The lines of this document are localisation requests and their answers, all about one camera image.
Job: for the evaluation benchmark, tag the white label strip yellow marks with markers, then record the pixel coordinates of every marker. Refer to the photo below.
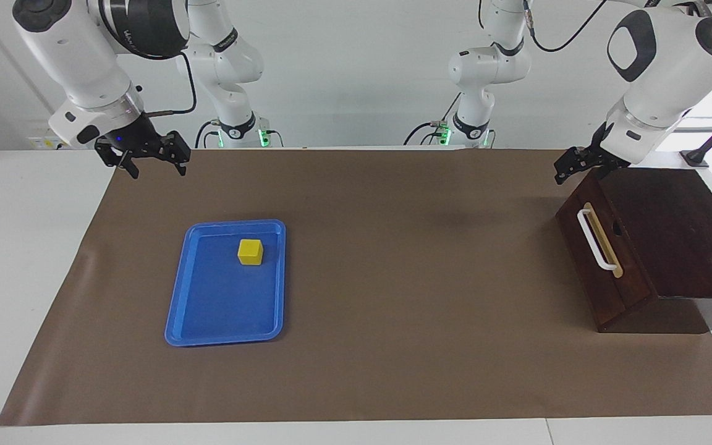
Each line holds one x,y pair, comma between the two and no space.
44,143

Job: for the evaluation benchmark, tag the dark wooden drawer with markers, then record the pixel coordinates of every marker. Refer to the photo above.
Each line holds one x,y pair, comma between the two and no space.
584,266

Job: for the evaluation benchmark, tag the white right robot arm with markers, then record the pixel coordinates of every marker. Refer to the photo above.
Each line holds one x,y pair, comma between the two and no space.
78,55

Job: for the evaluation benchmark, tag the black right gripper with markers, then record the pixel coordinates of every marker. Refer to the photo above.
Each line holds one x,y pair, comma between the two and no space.
136,139

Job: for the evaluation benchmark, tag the dark wooden drawer cabinet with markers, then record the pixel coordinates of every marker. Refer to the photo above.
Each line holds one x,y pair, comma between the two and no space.
683,235

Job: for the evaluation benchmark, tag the brown paper table mat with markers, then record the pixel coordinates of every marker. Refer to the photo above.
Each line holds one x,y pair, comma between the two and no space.
393,309

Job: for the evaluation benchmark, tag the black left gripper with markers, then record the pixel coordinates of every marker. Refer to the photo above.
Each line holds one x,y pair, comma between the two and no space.
604,153

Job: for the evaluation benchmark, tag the yellow cube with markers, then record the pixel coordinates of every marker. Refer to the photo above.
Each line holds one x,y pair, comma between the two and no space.
250,252

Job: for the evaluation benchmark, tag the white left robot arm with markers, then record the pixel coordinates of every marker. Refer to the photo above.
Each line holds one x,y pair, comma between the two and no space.
671,62

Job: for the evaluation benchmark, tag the blue plastic tray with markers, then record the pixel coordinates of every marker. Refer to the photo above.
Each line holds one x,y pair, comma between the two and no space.
220,303

